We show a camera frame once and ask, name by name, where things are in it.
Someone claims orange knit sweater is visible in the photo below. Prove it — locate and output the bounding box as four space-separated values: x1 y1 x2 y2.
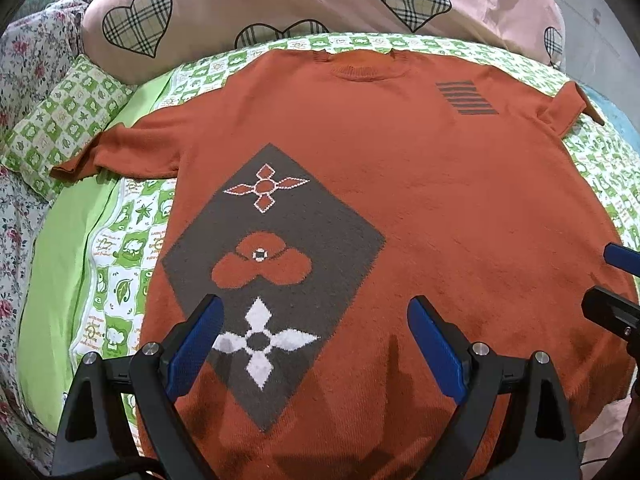
50 47 638 480

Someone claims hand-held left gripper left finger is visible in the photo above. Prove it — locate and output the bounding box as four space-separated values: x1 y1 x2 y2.
52 294 226 480

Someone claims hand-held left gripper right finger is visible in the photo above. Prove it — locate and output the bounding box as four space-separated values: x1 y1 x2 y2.
406 296 583 480

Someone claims green checked bed sheet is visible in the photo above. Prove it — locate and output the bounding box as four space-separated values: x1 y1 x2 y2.
17 32 640 480

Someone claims floral patterned cloth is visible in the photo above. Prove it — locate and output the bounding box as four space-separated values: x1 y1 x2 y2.
0 0 116 476

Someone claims light blue cloth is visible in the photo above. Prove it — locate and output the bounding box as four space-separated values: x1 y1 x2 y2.
575 82 640 161

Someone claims green checked pillow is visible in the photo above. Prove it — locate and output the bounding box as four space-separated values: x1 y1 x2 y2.
0 55 133 201

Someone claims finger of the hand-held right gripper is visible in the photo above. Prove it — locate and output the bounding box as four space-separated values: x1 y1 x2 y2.
581 285 640 356
603 242 640 278

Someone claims pink cloth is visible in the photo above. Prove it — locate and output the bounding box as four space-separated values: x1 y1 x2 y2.
575 395 636 480

